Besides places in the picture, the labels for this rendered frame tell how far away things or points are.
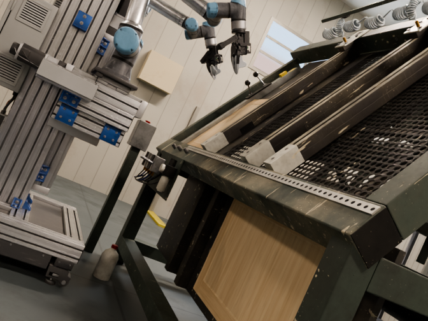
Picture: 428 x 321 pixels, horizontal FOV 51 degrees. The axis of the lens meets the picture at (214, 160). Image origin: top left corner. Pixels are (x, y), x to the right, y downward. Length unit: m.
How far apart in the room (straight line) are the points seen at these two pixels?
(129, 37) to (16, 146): 0.81
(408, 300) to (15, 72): 1.97
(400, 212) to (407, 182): 0.08
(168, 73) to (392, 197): 4.86
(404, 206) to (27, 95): 1.88
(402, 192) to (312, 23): 5.83
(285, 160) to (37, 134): 1.35
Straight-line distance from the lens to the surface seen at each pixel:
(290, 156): 1.67
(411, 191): 1.18
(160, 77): 5.79
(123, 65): 2.32
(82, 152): 5.84
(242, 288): 1.90
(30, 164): 2.50
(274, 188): 1.50
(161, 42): 6.00
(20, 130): 2.50
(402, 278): 1.24
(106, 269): 2.68
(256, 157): 1.87
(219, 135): 2.40
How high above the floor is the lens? 0.80
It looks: 2 degrees up
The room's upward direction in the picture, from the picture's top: 25 degrees clockwise
